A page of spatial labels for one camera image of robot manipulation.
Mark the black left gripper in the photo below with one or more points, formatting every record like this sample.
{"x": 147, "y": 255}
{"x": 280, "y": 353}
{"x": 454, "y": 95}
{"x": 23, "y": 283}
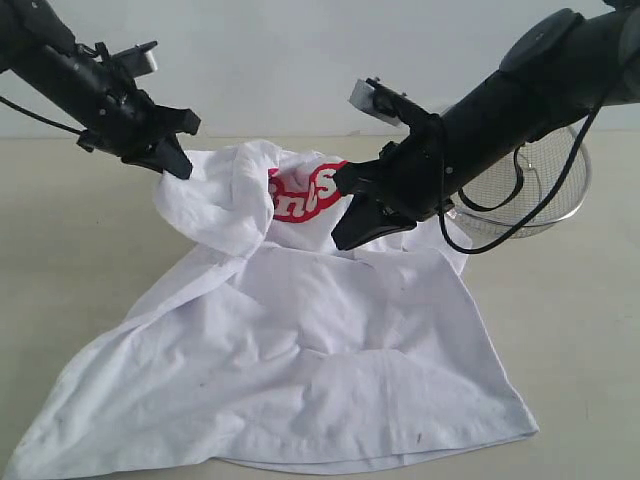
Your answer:
{"x": 135, "y": 129}

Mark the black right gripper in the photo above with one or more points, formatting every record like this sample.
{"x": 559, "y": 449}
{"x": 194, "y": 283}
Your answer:
{"x": 402, "y": 187}

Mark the white t-shirt with red logo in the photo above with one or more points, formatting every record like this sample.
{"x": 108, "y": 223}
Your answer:
{"x": 269, "y": 347}

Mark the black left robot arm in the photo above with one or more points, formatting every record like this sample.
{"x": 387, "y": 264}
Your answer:
{"x": 38, "y": 47}

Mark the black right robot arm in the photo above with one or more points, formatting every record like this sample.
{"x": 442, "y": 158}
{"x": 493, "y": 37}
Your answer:
{"x": 563, "y": 70}

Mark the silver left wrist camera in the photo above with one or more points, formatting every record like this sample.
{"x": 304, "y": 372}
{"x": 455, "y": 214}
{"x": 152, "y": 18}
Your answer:
{"x": 138, "y": 60}

